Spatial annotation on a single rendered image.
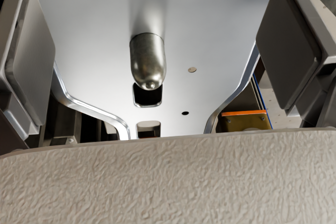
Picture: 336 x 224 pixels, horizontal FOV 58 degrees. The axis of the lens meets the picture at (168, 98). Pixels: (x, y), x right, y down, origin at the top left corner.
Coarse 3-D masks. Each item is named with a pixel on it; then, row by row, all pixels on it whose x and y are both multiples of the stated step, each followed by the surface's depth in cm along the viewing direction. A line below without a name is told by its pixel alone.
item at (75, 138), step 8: (56, 112) 45; (64, 112) 45; (72, 112) 45; (80, 112) 48; (56, 120) 44; (64, 120) 44; (72, 120) 44; (80, 120) 48; (56, 128) 43; (64, 128) 43; (72, 128) 43; (80, 128) 47; (56, 136) 42; (64, 136) 43; (72, 136) 43
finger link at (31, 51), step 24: (24, 0) 10; (0, 24) 9; (24, 24) 9; (0, 48) 8; (24, 48) 9; (48, 48) 11; (0, 72) 8; (24, 72) 9; (48, 72) 11; (0, 96) 8; (24, 96) 9; (48, 96) 11; (24, 120) 9
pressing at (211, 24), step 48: (48, 0) 23; (96, 0) 24; (144, 0) 24; (192, 0) 25; (240, 0) 25; (96, 48) 28; (192, 48) 29; (240, 48) 30; (96, 96) 34; (192, 96) 36
